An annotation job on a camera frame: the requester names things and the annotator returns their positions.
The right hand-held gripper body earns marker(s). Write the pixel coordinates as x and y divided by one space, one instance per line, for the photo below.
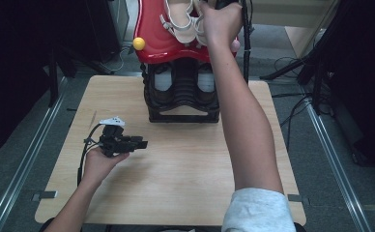
229 3

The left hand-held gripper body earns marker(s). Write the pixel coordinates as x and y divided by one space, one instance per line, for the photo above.
114 143

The white heeled shoe with buckle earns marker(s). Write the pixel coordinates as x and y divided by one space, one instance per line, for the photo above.
200 32
180 22

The black leather shoe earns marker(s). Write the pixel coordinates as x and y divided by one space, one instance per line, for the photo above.
206 82
163 80

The red and black shoe rack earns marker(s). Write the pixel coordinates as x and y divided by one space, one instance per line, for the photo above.
153 42

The person's right hand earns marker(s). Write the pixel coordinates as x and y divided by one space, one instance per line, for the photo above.
222 25

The person's left hand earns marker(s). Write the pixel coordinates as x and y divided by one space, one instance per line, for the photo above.
100 166

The beige board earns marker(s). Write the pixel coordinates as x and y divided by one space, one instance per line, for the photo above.
301 38

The black tripod stand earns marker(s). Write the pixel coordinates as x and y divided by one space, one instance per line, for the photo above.
316 64

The person's white sleeve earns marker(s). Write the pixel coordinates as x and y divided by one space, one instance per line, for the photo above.
259 212

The grey table bracket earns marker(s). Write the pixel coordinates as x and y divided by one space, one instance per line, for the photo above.
45 195
300 199

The metal floor rail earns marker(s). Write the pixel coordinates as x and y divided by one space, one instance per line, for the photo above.
333 167
24 161

